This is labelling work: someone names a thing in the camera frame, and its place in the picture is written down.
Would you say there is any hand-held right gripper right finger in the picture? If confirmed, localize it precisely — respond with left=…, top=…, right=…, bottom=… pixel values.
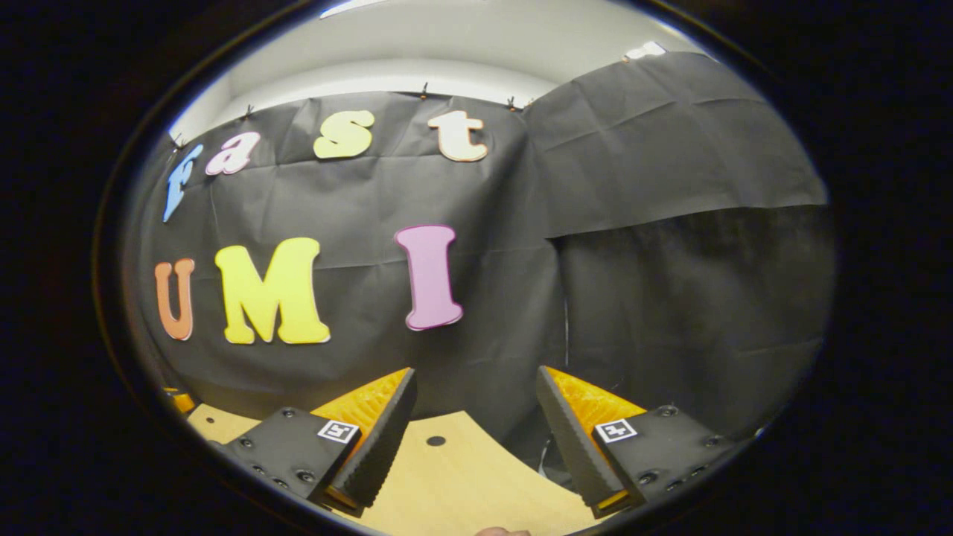
left=536, top=366, right=753, bottom=520

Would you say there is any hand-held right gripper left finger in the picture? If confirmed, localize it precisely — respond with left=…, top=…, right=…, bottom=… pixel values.
left=222, top=367, right=418, bottom=518

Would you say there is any black backdrop cloth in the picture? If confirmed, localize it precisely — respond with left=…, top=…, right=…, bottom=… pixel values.
left=123, top=51, right=836, bottom=477

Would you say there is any small ceiling light panel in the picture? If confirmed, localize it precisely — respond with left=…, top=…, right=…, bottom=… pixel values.
left=623, top=40, right=668, bottom=63

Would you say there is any large ceiling light panel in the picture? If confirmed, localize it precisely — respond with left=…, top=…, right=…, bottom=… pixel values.
left=319, top=0, right=389, bottom=20

